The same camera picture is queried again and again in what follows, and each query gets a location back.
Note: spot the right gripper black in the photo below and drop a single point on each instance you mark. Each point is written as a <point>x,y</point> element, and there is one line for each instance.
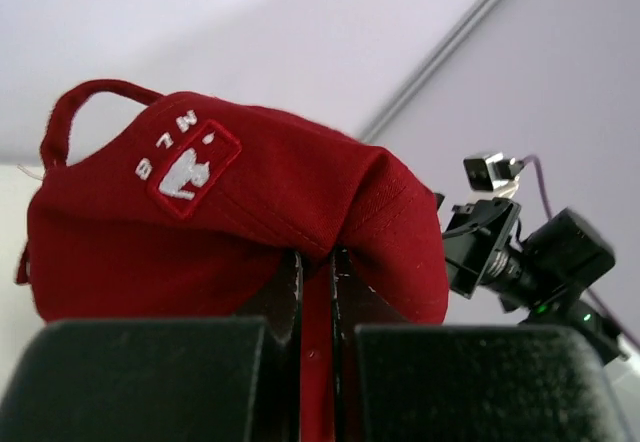
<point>478,251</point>

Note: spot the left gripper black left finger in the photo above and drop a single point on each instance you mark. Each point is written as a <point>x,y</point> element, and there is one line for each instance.
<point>234,378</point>

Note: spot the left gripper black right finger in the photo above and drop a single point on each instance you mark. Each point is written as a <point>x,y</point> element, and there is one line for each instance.
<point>397,381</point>

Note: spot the red LA baseball cap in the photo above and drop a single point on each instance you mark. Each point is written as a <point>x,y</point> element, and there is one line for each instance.
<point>184,204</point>

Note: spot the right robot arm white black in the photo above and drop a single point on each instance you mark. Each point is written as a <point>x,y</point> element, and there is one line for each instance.
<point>545,275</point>

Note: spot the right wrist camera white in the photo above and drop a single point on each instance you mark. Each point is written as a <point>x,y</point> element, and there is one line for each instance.
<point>492,175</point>

